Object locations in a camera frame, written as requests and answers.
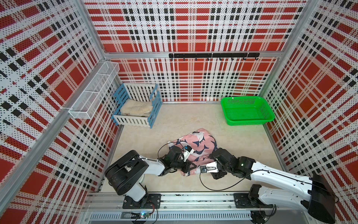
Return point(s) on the green circuit board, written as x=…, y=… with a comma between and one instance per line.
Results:
x=141, y=215

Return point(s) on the beige folded towel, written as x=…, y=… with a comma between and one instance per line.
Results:
x=136, y=108

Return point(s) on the black wall hook rail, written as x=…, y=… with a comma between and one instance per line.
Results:
x=214, y=55

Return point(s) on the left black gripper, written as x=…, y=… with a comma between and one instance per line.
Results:
x=187, y=168

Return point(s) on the blue and white slatted crate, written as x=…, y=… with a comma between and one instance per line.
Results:
x=137, y=92

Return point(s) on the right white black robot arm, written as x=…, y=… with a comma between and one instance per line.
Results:
x=312, y=194

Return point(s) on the white wire mesh shelf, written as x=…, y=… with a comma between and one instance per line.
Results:
x=100, y=80

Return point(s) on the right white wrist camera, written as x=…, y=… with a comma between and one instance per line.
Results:
x=209, y=169

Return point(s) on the pink shark print shorts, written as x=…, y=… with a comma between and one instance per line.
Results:
x=203, y=145

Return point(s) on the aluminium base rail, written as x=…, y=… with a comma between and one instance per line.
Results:
x=189, y=207

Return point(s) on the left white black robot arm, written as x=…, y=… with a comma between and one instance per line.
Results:
x=124, y=175

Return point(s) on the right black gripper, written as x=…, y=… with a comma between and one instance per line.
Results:
x=218, y=174

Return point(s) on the green plastic basket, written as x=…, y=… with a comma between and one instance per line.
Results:
x=246, y=110

